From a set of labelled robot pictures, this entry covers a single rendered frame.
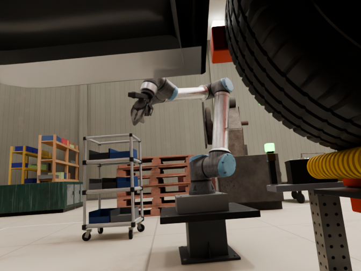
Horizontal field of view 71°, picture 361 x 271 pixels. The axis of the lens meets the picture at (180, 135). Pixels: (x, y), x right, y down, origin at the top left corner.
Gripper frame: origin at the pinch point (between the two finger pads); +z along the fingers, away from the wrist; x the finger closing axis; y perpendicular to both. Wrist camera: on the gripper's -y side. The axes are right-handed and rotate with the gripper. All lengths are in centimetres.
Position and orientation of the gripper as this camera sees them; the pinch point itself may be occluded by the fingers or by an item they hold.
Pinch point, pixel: (134, 122)
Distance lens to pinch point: 129.8
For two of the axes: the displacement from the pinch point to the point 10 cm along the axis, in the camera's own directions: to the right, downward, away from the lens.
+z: -2.3, 8.7, -4.4
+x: -9.1, -0.3, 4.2
